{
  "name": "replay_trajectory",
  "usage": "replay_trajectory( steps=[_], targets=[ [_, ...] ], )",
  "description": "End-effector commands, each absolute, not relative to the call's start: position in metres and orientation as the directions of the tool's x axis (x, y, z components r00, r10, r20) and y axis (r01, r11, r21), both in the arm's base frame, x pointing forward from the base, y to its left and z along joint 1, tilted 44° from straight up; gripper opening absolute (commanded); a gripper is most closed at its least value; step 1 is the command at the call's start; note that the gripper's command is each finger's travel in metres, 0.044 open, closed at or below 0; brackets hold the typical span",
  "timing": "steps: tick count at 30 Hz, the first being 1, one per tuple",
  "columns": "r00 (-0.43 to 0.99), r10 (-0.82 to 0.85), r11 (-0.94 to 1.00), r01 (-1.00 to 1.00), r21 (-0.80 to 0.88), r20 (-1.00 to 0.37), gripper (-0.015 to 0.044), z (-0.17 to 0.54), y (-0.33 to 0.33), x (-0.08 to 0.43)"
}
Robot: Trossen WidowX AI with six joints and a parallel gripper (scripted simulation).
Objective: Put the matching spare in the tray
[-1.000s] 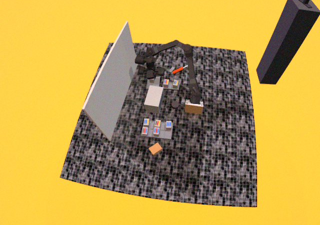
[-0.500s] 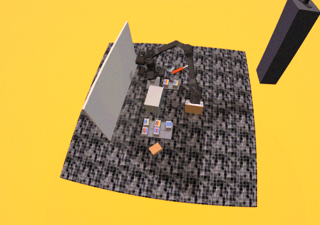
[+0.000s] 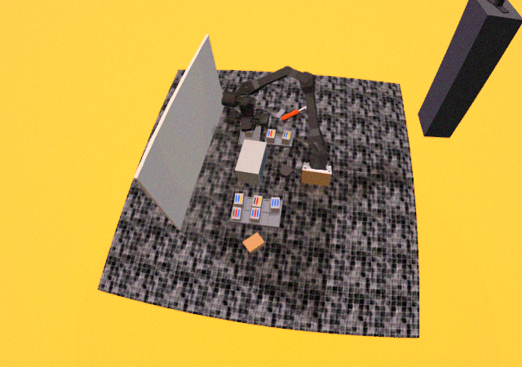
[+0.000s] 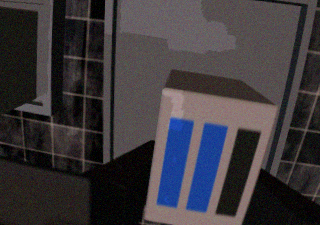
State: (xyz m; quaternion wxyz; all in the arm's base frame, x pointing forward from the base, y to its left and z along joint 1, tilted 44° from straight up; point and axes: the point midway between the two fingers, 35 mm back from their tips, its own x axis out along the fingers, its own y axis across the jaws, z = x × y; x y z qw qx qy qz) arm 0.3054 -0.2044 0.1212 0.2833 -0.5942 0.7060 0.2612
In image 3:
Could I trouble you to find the orange screwdriver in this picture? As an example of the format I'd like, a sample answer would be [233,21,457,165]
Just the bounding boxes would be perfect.
[281,108,305,121]

